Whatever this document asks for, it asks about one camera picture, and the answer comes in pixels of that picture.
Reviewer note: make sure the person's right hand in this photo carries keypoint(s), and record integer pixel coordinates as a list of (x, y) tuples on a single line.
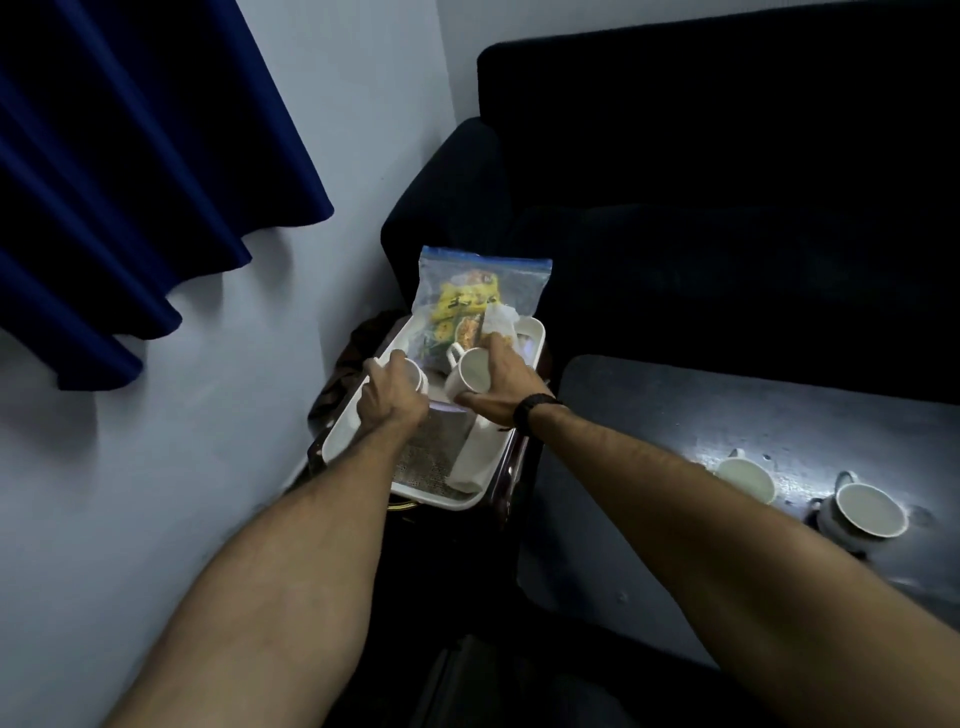
[(514, 390)]

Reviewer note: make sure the person's left hand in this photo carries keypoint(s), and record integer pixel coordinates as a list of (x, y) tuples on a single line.
[(384, 409)]

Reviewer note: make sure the white cup patterned base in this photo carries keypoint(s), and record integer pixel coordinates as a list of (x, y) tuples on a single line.
[(866, 510), (414, 373)]

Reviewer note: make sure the plain white cup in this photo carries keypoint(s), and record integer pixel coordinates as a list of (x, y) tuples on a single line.
[(746, 480), (469, 371)]

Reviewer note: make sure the white paper napkins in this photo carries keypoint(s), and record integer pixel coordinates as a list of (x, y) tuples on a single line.
[(474, 457)]

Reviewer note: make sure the clear zip bag blue seal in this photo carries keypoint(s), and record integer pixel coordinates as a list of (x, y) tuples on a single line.
[(517, 279)]

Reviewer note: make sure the person's right forearm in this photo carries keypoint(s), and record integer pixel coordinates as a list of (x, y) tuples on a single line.
[(750, 570)]

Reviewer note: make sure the person's left forearm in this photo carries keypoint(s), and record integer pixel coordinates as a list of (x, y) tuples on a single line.
[(285, 585)]

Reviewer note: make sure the black wristband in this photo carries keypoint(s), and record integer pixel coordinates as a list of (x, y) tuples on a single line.
[(534, 412)]

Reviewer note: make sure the white printed serving tray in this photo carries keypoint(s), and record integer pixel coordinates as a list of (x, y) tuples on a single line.
[(352, 435)]

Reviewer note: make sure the dark brown side table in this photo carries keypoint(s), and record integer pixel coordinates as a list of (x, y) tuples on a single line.
[(352, 367)]

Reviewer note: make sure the white paper packet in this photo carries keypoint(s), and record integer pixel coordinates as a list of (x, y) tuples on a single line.
[(499, 319)]

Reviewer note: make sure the black table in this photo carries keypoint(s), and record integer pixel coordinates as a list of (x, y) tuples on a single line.
[(675, 420)]

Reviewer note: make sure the dark blue sofa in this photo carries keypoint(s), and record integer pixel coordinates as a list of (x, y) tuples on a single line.
[(712, 187)]

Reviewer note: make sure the blue curtain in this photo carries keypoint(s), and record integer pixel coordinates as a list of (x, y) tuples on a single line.
[(135, 150)]

